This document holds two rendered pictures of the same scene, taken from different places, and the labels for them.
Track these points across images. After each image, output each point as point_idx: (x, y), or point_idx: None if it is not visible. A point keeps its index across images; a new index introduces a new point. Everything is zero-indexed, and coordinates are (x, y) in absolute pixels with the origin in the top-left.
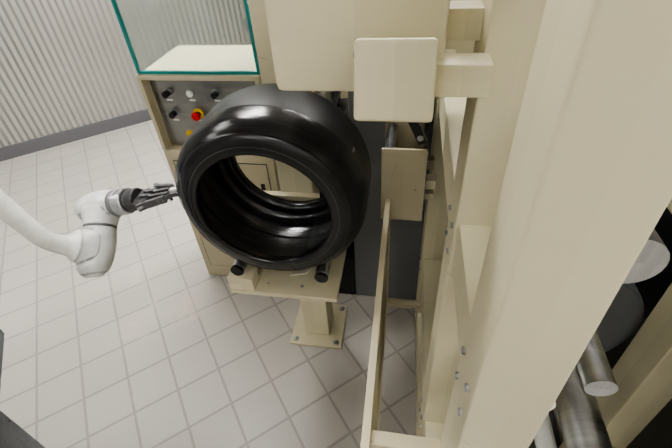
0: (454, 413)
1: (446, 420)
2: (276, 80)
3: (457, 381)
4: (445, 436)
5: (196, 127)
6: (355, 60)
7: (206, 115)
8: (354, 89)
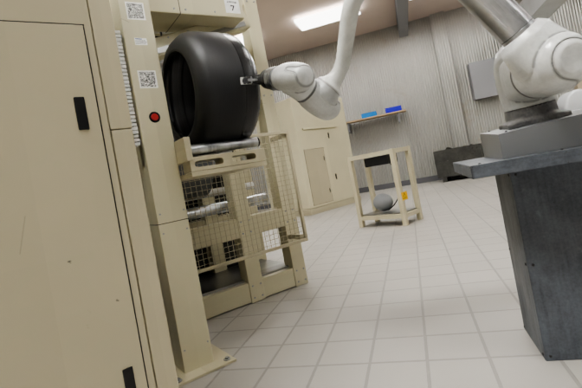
0: (268, 106)
1: (268, 122)
2: (243, 15)
3: (264, 98)
4: (270, 126)
5: (229, 35)
6: (245, 15)
7: (213, 35)
8: (248, 20)
